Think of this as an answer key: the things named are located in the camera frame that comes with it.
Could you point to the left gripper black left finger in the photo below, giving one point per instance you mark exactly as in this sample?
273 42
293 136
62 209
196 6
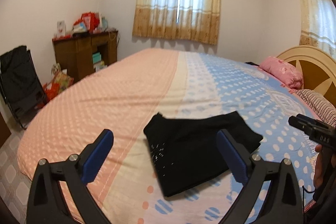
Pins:
47 203

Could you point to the black pants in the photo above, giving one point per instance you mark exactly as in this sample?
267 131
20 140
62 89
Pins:
184 151

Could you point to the striped pillow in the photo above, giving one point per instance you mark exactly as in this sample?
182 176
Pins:
319 104

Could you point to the pink folded blanket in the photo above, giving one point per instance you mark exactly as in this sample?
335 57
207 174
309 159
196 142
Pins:
283 71

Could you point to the cream wooden headboard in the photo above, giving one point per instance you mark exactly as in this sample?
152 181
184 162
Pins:
317 67

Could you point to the beige side window curtain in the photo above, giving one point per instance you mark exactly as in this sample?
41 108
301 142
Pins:
318 25

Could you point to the black folding chair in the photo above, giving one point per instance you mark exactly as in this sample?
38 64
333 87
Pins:
21 88

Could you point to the floral bag on floor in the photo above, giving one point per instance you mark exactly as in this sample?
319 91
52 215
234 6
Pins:
60 82

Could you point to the pink and blue bedspread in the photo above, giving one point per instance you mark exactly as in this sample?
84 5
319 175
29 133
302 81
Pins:
123 98

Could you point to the dark wooden desk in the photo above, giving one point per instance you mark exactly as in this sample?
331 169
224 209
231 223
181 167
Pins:
75 54

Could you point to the teal box under desk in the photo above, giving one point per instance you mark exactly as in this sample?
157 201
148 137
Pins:
96 58

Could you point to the white greeting card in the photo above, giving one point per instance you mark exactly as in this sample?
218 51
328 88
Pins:
61 29

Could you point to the red gift boxes pile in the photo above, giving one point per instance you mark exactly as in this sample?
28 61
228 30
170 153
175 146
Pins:
89 22

